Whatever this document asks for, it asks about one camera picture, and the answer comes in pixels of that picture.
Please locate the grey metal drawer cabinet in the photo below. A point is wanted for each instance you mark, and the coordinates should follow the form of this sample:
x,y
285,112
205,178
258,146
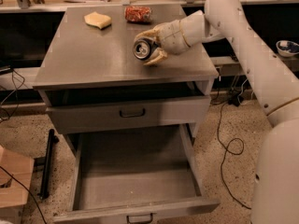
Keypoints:
x,y
88,66

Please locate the blue pepsi can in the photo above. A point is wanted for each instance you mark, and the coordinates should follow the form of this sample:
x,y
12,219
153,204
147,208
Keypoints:
x,y
143,48

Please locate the black drawer handle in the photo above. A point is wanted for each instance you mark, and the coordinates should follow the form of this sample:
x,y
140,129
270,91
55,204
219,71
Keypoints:
x,y
140,219
133,114

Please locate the black drawer handle lower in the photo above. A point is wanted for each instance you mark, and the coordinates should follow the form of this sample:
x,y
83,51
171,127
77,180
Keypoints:
x,y
140,219

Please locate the open middle grey drawer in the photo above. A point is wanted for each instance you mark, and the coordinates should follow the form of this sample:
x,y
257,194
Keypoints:
x,y
136,171

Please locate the blue white ceramic bowl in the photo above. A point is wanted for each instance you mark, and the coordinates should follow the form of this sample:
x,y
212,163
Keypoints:
x,y
287,48

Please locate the red crushed soda can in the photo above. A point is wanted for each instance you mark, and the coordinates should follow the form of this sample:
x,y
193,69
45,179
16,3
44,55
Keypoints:
x,y
138,14

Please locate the wooden box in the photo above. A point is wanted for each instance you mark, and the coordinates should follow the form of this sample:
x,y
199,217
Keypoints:
x,y
15,180

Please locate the yellow sponge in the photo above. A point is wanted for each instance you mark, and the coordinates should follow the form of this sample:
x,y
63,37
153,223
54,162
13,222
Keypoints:
x,y
100,21

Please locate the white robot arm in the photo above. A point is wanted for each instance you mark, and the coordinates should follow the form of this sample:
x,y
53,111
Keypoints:
x,y
276,189

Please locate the black drawer handle upper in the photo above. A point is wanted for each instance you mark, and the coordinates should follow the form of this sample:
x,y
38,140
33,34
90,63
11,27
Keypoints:
x,y
133,114

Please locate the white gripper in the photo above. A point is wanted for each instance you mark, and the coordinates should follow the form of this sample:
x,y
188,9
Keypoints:
x,y
172,37

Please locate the black bar on floor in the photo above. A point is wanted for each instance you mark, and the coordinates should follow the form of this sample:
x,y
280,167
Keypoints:
x,y
44,188

